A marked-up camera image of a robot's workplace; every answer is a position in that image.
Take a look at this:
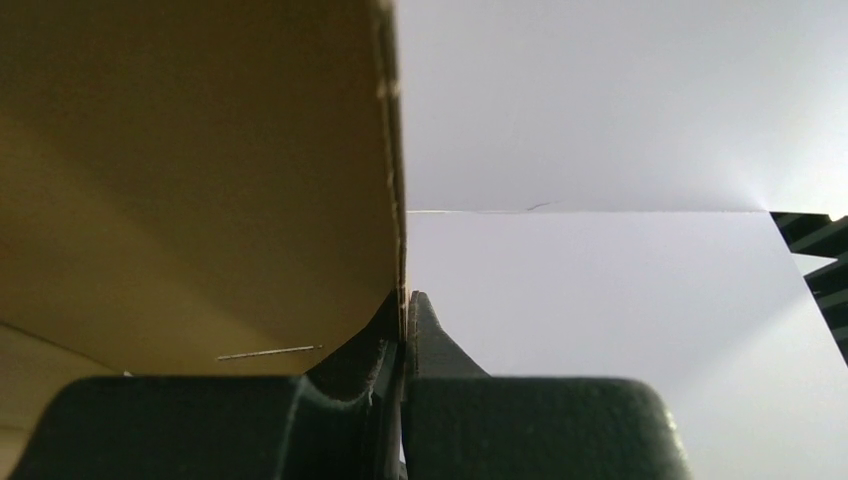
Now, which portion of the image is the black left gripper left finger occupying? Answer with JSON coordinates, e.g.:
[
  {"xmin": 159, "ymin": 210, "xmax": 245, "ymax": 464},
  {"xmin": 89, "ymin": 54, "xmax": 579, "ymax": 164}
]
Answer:
[{"xmin": 11, "ymin": 292, "xmax": 406, "ymax": 479}]

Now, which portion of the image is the brown cardboard box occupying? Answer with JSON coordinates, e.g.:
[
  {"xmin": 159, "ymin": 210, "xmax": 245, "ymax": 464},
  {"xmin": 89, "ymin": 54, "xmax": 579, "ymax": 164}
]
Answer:
[{"xmin": 1, "ymin": 1, "xmax": 404, "ymax": 471}]

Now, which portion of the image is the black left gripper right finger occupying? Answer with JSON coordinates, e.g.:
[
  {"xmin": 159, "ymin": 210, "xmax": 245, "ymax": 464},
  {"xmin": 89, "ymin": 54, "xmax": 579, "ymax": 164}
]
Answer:
[{"xmin": 402, "ymin": 291, "xmax": 692, "ymax": 479}]

